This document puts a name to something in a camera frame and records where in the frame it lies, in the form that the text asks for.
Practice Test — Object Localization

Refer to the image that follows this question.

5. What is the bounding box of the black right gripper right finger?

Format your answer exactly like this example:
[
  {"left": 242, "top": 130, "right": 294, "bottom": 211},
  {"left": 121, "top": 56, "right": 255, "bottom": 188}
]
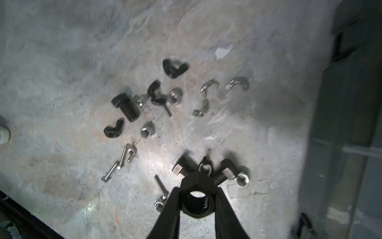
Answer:
[{"left": 215, "top": 187, "right": 249, "bottom": 239}]

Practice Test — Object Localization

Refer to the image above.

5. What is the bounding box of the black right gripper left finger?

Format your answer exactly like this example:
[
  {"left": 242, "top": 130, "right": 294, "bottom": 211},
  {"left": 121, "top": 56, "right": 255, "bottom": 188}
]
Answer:
[{"left": 146, "top": 187, "right": 181, "bottom": 239}]

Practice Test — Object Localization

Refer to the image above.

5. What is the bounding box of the large black hex nut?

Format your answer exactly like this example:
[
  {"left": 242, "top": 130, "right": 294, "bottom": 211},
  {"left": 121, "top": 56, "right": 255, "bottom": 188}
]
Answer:
[{"left": 180, "top": 171, "right": 216, "bottom": 219}]

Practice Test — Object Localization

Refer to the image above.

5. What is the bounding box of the black bolt pair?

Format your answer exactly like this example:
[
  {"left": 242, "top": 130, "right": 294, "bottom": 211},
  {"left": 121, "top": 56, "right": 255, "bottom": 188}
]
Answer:
[{"left": 172, "top": 153, "right": 240, "bottom": 186}]

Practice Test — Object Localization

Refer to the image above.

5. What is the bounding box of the silver long screw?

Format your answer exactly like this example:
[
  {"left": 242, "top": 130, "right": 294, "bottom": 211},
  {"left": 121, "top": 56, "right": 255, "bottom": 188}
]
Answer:
[{"left": 101, "top": 144, "right": 137, "bottom": 183}]

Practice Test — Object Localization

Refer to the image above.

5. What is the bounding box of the silver hex nut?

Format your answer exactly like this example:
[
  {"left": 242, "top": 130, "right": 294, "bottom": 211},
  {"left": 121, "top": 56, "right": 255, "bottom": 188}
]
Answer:
[{"left": 140, "top": 122, "right": 155, "bottom": 139}]

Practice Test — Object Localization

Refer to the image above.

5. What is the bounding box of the black hex bolt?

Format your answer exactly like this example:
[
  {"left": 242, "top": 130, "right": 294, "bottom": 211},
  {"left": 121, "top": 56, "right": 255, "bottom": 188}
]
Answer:
[{"left": 111, "top": 93, "right": 140, "bottom": 122}]

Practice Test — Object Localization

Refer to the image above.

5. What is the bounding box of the silver wing nut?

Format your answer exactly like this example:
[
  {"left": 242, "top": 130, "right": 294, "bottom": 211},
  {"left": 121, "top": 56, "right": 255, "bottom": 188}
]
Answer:
[{"left": 225, "top": 77, "right": 250, "bottom": 91}]

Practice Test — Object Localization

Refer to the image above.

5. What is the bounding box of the black wing nut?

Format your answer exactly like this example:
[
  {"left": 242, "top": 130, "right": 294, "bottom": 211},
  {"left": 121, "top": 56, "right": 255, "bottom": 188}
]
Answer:
[{"left": 162, "top": 59, "right": 190, "bottom": 79}]

